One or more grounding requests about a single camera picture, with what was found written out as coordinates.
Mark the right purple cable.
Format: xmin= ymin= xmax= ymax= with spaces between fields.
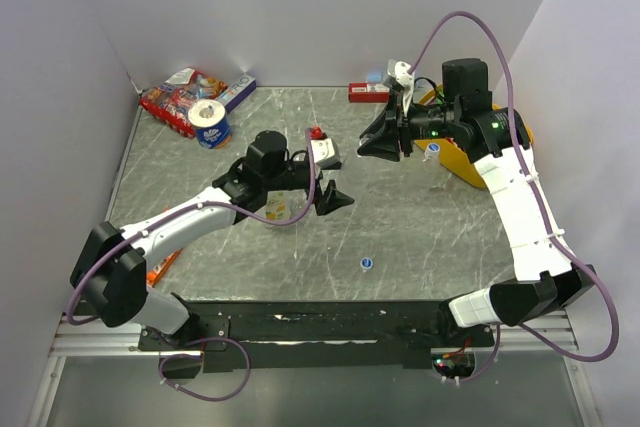
xmin=407 ymin=10 xmax=620 ymax=362

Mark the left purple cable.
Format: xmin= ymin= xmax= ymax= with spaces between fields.
xmin=65 ymin=128 xmax=318 ymax=326

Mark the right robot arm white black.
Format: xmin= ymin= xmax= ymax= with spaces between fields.
xmin=357 ymin=58 xmax=593 ymax=346

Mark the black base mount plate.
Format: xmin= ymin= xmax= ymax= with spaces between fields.
xmin=138 ymin=300 xmax=495 ymax=373

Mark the aluminium rail frame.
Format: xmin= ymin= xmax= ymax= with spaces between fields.
xmin=24 ymin=311 xmax=581 ymax=427

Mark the electronics board with leds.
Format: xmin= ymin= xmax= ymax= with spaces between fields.
xmin=431 ymin=348 xmax=476 ymax=384

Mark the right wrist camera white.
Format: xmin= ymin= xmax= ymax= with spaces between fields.
xmin=383 ymin=59 xmax=415 ymax=113

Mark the yellow plastic basket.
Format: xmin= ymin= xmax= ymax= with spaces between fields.
xmin=414 ymin=84 xmax=534 ymax=190

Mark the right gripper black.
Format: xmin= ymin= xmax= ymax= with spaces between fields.
xmin=356 ymin=89 xmax=460 ymax=163

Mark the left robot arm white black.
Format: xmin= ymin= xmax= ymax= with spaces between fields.
xmin=65 ymin=131 xmax=354 ymax=349

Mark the orange snack box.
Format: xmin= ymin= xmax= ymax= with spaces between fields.
xmin=146 ymin=250 xmax=182 ymax=287

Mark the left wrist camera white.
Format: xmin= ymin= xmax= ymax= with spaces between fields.
xmin=310 ymin=126 xmax=341 ymax=168

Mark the purple cable loop front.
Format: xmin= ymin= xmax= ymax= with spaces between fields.
xmin=158 ymin=335 xmax=252 ymax=403

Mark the clear bottle yellow label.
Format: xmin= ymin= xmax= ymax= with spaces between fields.
xmin=264 ymin=191 xmax=291 ymax=227

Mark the toilet paper roll blue wrap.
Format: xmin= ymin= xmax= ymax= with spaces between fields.
xmin=188 ymin=99 xmax=231 ymax=149

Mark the purple white box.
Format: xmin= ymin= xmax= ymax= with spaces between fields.
xmin=217 ymin=74 xmax=257 ymax=113

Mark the red box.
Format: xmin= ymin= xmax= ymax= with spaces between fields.
xmin=348 ymin=82 xmax=389 ymax=104

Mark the blue box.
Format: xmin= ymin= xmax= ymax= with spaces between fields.
xmin=366 ymin=71 xmax=387 ymax=85

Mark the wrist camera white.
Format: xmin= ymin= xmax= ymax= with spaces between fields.
xmin=310 ymin=126 xmax=341 ymax=168
xmin=383 ymin=59 xmax=415 ymax=113

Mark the red snack bag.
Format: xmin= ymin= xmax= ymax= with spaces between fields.
xmin=139 ymin=68 xmax=228 ymax=139

